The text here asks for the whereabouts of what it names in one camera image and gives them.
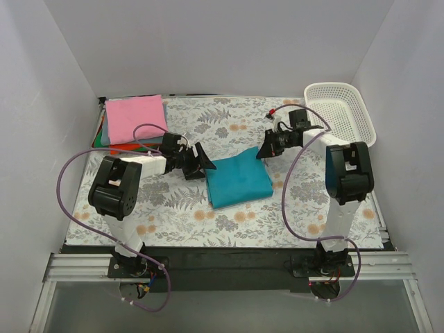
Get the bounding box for teal t-shirt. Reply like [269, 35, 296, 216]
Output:
[206, 146, 273, 209]

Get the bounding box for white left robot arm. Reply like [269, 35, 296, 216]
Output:
[88, 132, 216, 278]

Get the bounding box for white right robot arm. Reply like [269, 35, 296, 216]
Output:
[256, 105, 374, 276]

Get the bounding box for floral patterned table mat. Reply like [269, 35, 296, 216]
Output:
[65, 96, 385, 250]

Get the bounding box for white perforated plastic basket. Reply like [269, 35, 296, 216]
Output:
[304, 82, 377, 147]

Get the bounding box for red folded t-shirt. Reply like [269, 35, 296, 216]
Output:
[91, 116, 110, 148]

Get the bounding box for pink folded t-shirt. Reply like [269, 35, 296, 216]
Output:
[105, 95, 168, 145]

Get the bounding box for green folded t-shirt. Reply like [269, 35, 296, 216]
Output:
[92, 129, 110, 148]

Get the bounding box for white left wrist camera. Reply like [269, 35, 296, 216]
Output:
[178, 135, 191, 148]

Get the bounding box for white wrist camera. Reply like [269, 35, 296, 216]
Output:
[178, 135, 191, 148]
[265, 109, 282, 132]

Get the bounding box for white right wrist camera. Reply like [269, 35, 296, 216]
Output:
[265, 109, 282, 132]

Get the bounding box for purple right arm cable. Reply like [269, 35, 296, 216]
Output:
[272, 103, 361, 302]

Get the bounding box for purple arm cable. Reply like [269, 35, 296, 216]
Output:
[272, 103, 361, 302]
[56, 123, 172, 313]

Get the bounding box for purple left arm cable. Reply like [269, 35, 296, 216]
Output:
[56, 123, 172, 313]

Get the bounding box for aluminium front frame rail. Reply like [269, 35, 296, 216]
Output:
[29, 251, 433, 332]

